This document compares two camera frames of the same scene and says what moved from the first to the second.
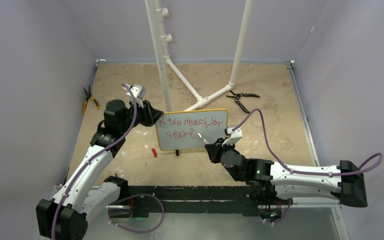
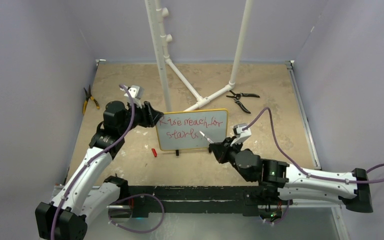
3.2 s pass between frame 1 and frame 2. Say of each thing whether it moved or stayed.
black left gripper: stayed
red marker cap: stayed
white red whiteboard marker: moved
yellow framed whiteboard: stayed
